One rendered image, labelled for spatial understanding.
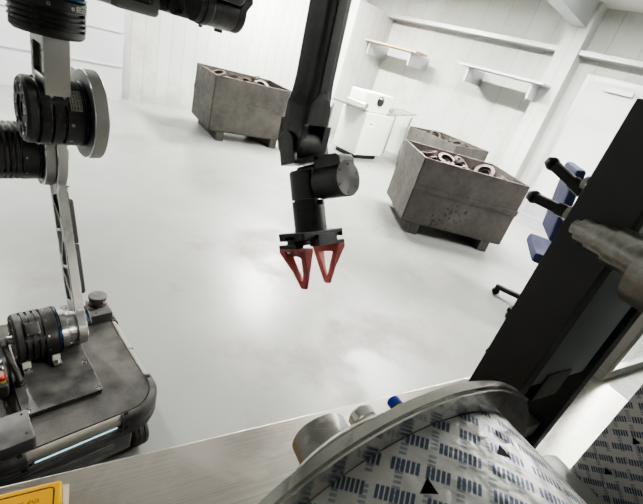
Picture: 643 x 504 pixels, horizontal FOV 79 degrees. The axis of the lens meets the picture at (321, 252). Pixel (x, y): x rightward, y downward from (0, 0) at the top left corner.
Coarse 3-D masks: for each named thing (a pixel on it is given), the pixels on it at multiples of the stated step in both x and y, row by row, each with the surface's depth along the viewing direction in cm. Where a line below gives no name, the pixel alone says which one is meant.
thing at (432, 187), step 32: (416, 160) 406; (448, 160) 471; (480, 160) 474; (416, 192) 399; (448, 192) 399; (480, 192) 399; (512, 192) 400; (416, 224) 416; (448, 224) 415; (480, 224) 416
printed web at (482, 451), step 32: (480, 416) 13; (640, 416) 23; (416, 448) 12; (448, 448) 12; (480, 448) 12; (512, 448) 13; (608, 448) 25; (640, 448) 23; (352, 480) 11; (384, 480) 11; (416, 480) 11; (448, 480) 11; (480, 480) 11; (512, 480) 11; (544, 480) 12; (608, 480) 25; (640, 480) 23
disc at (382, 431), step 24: (456, 384) 13; (480, 384) 13; (504, 384) 14; (408, 408) 12; (432, 408) 12; (456, 408) 13; (480, 408) 14; (504, 408) 15; (360, 432) 11; (384, 432) 11; (408, 432) 12; (336, 456) 11; (360, 456) 11; (288, 480) 11; (312, 480) 11; (336, 480) 11
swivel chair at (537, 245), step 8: (568, 168) 299; (576, 168) 280; (576, 176) 276; (584, 176) 275; (560, 184) 310; (560, 192) 302; (568, 192) 281; (560, 200) 294; (568, 200) 282; (552, 216) 305; (544, 224) 324; (552, 224) 297; (560, 224) 289; (552, 232) 293; (528, 240) 322; (536, 240) 312; (544, 240) 318; (536, 248) 294; (544, 248) 298; (536, 256) 285; (496, 288) 339; (504, 288) 335
